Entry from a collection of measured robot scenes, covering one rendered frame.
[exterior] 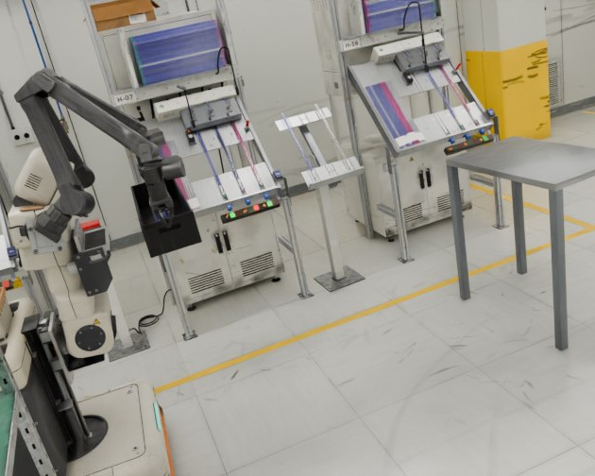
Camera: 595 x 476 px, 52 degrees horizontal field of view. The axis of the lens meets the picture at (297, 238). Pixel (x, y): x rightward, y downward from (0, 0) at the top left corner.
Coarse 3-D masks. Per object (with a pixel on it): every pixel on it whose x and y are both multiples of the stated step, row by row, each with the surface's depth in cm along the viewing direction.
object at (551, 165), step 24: (504, 144) 310; (528, 144) 302; (552, 144) 295; (456, 168) 306; (480, 168) 285; (504, 168) 276; (528, 168) 270; (552, 168) 264; (576, 168) 259; (456, 192) 310; (552, 192) 249; (456, 216) 315; (552, 216) 253; (456, 240) 321; (552, 240) 258; (552, 264) 263; (552, 288) 267
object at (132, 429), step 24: (144, 384) 266; (96, 408) 255; (120, 408) 252; (144, 408) 248; (96, 432) 241; (120, 432) 237; (144, 432) 234; (72, 456) 230; (96, 456) 226; (120, 456) 223; (144, 456) 220; (168, 456) 244
